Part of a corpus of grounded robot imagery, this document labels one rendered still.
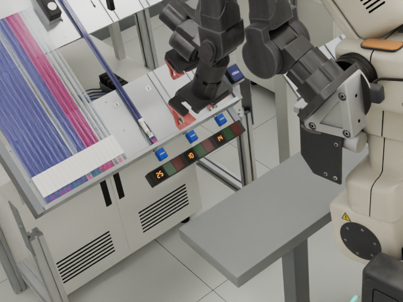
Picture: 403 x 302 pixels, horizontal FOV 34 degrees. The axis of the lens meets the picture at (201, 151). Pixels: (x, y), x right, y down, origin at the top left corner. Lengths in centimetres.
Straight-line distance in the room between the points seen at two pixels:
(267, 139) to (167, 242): 73
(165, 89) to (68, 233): 63
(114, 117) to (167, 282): 81
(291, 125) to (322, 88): 123
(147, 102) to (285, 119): 62
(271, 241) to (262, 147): 131
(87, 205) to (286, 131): 74
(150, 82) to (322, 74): 88
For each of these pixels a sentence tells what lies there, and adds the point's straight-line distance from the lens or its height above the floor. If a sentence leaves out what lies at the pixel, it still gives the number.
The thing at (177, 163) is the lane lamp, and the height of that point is 66.
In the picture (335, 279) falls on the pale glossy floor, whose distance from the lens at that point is 241.
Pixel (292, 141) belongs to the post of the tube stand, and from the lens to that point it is 240.
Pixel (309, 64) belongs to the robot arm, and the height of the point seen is 123.
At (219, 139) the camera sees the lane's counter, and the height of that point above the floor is 66.
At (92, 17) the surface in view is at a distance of 198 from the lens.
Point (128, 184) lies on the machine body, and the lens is 231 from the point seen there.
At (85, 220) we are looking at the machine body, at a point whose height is 33.
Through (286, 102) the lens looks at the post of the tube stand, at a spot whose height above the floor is 54.
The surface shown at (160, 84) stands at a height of 82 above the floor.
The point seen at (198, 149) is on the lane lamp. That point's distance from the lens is 192.
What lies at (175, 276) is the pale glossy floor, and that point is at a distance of 247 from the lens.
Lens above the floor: 183
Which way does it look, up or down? 38 degrees down
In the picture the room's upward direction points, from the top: 9 degrees counter-clockwise
